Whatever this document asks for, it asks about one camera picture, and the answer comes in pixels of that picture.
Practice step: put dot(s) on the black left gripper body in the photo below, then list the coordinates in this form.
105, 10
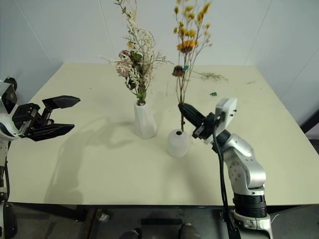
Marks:
26, 119

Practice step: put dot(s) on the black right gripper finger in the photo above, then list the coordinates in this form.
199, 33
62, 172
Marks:
193, 109
191, 117

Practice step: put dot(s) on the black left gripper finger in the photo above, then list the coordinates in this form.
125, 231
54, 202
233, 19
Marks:
62, 102
49, 131

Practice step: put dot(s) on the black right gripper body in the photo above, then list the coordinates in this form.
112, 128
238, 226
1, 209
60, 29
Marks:
205, 127

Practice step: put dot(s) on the yellow dried flower bouquet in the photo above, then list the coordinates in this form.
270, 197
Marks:
185, 47

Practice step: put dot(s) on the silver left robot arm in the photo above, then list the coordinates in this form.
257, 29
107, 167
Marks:
3, 139

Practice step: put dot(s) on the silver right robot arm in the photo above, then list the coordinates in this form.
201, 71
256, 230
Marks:
245, 161

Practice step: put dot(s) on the loose dried flower sprig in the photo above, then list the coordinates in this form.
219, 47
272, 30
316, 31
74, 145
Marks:
213, 76

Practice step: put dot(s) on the white pink dried flower bouquet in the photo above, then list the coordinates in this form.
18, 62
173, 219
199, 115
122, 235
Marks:
137, 62

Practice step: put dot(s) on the small green leaf scrap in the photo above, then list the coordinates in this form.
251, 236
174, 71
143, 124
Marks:
213, 93

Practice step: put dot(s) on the short round white vase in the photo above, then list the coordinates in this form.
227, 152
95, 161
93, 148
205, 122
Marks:
177, 145

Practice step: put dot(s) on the tall faceted white vase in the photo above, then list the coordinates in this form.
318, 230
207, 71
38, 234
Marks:
145, 123

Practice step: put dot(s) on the dark rounded shape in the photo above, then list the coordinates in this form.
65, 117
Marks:
130, 234
189, 231

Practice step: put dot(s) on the dark furniture piece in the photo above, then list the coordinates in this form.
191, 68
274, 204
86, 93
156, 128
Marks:
311, 127

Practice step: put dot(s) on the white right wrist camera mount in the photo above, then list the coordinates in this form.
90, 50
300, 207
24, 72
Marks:
226, 109

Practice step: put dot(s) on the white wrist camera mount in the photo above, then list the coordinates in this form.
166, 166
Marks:
7, 98
226, 109

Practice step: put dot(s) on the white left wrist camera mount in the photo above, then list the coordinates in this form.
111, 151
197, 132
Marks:
7, 98

